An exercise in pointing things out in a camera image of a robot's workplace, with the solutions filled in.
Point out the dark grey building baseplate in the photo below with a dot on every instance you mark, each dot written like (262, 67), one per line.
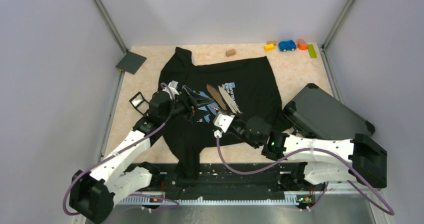
(131, 62)

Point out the blue toy car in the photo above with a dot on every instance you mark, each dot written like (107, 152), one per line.
(285, 46)

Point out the orange toy piece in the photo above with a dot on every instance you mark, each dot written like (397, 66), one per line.
(302, 44)

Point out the brown wooden block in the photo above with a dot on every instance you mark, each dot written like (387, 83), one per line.
(230, 52)

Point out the black hard case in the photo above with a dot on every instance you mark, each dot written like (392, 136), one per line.
(316, 114)

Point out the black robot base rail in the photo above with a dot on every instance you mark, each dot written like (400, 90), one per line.
(215, 182)

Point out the black brooch display box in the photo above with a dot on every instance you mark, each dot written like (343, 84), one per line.
(136, 101)

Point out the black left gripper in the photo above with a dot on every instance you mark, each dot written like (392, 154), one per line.
(194, 113)

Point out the green toy block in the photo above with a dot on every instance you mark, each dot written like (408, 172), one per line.
(311, 51)

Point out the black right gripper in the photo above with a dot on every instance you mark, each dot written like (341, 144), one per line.
(228, 131)

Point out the white cable duct strip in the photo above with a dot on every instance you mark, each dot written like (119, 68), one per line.
(152, 200)

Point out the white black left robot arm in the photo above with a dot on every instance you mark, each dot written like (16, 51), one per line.
(95, 192)

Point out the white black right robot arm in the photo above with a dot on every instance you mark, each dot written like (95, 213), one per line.
(358, 159)

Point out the yellow toy block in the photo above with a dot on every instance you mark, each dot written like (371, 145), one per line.
(269, 47)

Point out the black printed t-shirt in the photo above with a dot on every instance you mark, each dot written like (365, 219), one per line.
(246, 87)

